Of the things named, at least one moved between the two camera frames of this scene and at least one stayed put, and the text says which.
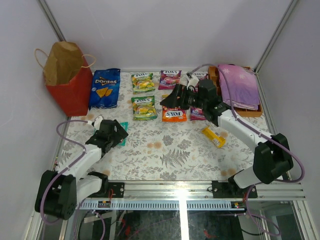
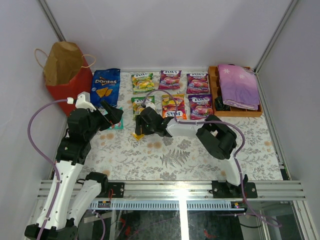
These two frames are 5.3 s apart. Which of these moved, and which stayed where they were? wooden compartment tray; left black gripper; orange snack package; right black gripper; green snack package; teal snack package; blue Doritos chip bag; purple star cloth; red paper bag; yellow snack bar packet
Moved: right black gripper; left black gripper; yellow snack bar packet; teal snack package
Stayed: red paper bag; wooden compartment tray; orange snack package; purple star cloth; green snack package; blue Doritos chip bag
